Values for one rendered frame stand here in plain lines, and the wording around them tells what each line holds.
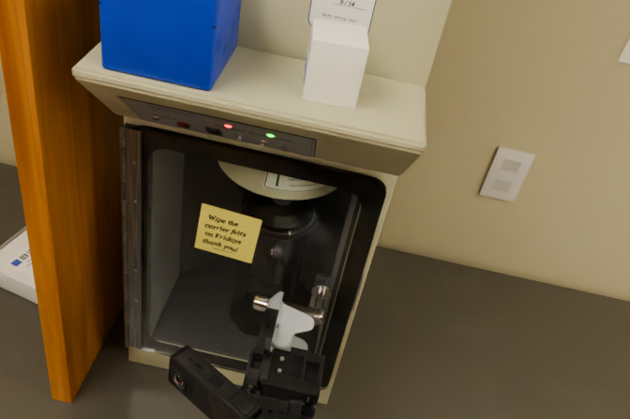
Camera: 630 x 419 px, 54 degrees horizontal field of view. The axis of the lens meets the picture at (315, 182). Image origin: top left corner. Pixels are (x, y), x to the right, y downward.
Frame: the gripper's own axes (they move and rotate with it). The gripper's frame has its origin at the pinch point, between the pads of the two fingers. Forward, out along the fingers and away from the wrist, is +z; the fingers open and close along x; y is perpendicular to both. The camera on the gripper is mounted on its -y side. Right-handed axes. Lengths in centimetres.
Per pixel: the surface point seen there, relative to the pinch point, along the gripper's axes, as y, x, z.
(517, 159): 38, 0, 48
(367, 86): 4.9, 31.0, 2.4
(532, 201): 44, -9, 49
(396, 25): 6.3, 36.5, 5.5
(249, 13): -8.0, 34.5, 5.5
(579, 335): 58, -26, 32
